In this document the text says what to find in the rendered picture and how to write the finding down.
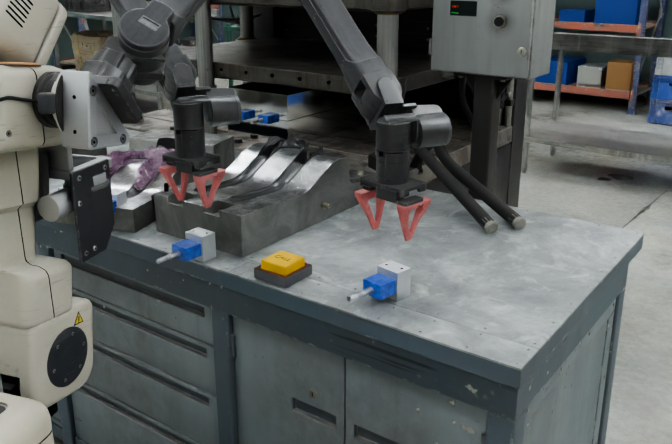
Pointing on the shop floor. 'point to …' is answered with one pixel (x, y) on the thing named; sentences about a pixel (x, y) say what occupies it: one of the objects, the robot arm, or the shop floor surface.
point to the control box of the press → (492, 27)
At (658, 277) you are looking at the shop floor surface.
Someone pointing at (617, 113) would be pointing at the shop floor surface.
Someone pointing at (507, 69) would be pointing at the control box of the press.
